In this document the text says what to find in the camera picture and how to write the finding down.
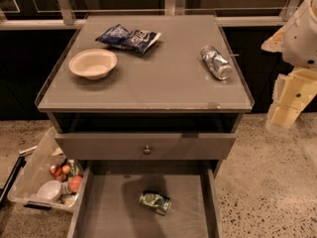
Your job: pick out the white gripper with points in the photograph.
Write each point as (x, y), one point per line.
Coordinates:
(301, 40)

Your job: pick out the green crushed can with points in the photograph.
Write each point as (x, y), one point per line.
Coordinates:
(155, 201)

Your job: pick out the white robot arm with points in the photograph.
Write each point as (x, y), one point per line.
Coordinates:
(297, 42)

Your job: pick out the silver crushed can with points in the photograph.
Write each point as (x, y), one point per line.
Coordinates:
(216, 63)

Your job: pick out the grey drawer cabinet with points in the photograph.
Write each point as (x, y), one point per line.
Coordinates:
(169, 89)

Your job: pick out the round metal drawer knob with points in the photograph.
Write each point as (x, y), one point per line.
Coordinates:
(147, 150)

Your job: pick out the grey top drawer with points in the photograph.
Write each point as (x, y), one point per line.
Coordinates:
(129, 146)

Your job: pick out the grey open middle drawer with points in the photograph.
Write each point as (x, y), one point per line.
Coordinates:
(108, 203)

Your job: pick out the blue chip bag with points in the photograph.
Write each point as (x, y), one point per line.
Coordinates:
(137, 40)

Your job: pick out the beige paper bowl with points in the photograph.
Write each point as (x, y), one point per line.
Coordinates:
(93, 64)

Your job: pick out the red apple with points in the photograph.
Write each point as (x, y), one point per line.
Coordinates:
(74, 183)

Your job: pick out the red snack packet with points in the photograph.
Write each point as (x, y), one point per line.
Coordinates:
(57, 173)

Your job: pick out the clear plastic storage bin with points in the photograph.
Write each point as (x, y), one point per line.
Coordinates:
(36, 172)

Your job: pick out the black bin lid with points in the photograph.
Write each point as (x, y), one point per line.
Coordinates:
(10, 180)

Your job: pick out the metal window railing frame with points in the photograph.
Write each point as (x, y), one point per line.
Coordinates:
(72, 14)

